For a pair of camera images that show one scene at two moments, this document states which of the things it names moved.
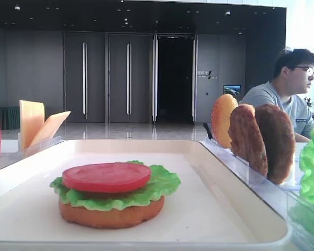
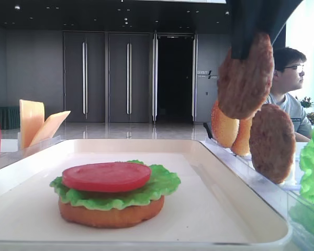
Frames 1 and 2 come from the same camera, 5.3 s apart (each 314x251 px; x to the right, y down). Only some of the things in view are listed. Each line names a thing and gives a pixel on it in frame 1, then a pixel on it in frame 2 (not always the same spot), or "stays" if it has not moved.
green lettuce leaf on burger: [160, 181] stays
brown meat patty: [245, 138] to [244, 84]
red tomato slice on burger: [105, 178] stays
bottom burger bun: [83, 217] stays
